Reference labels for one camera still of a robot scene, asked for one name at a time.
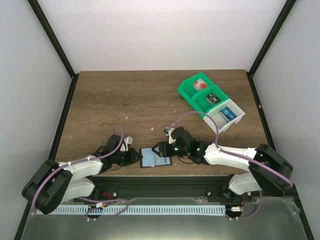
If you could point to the black frame post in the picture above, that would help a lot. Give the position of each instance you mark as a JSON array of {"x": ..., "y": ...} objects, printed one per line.
[
  {"x": 45, "y": 24},
  {"x": 280, "y": 20}
]

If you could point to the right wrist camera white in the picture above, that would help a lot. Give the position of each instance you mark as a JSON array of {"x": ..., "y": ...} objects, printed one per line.
[{"x": 168, "y": 133}]

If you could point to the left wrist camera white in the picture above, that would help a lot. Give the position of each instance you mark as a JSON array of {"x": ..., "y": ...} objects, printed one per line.
[{"x": 127, "y": 142}]

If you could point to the left black frame post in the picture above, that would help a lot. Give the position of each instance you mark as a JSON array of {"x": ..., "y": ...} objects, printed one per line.
[{"x": 45, "y": 24}]

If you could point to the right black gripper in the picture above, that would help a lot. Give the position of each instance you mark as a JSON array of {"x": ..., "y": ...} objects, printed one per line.
[{"x": 163, "y": 146}]

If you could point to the blue card in bin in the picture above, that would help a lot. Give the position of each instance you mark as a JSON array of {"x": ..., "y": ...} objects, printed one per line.
[{"x": 227, "y": 114}]

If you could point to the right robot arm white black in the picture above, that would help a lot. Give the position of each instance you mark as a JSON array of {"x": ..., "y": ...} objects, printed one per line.
[{"x": 264, "y": 168}]

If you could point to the green white sorting bin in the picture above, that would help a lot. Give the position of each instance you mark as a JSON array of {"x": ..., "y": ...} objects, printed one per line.
[{"x": 214, "y": 106}]

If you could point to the black card in bin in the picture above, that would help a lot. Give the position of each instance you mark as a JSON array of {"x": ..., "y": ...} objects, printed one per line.
[{"x": 213, "y": 99}]

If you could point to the right black frame post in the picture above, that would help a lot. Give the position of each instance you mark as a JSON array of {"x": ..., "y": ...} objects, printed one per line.
[{"x": 280, "y": 20}]

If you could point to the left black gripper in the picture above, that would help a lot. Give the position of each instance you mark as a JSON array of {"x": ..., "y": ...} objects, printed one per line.
[{"x": 132, "y": 160}]

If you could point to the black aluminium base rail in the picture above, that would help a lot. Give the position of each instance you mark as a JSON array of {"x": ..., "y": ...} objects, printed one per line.
[{"x": 131, "y": 187}]

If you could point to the light blue slotted cable duct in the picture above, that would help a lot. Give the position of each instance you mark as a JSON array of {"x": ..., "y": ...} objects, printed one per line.
[{"x": 199, "y": 210}]

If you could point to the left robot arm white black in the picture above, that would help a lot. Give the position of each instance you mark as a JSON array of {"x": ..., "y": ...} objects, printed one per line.
[{"x": 55, "y": 183}]

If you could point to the black card holder wallet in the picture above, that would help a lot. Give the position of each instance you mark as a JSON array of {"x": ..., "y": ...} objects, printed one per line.
[{"x": 150, "y": 159}]

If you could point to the red white card in bin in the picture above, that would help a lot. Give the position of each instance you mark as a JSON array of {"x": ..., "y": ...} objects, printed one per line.
[{"x": 199, "y": 84}]

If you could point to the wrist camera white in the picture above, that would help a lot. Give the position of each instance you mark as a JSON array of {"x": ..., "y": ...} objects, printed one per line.
[
  {"x": 168, "y": 133},
  {"x": 127, "y": 142}
]

